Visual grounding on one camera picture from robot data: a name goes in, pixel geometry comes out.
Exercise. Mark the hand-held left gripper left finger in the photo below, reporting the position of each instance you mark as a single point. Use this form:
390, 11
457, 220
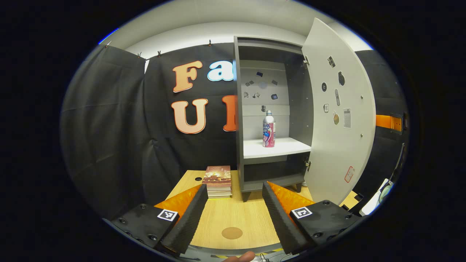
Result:
189, 222

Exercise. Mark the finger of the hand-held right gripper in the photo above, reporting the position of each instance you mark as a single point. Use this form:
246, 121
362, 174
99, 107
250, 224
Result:
387, 122

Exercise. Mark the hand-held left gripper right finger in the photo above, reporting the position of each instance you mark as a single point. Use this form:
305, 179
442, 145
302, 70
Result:
276, 218

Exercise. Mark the round brown coaster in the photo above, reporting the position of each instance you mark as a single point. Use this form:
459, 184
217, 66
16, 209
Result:
232, 233

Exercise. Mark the white cabinet door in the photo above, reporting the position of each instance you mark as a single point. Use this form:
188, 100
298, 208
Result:
327, 153

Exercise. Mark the silver bottle with pink label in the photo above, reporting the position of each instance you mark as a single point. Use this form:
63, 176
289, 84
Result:
269, 131

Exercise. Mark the grey cabinet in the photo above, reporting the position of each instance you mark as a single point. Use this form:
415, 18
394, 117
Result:
238, 127

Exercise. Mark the stack of white paged books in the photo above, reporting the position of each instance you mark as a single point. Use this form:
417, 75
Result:
219, 192

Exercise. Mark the brown cover book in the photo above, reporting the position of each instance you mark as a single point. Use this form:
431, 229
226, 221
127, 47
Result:
217, 175

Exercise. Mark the black table clamp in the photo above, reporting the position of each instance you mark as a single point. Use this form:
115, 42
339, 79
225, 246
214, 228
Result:
359, 198

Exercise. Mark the black backdrop cloth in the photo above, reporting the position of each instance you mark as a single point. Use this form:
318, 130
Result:
109, 127

